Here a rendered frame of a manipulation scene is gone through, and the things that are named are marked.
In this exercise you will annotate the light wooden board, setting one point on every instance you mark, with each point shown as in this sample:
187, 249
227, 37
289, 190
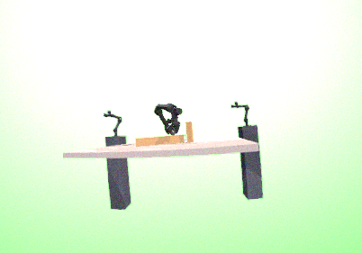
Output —
163, 140

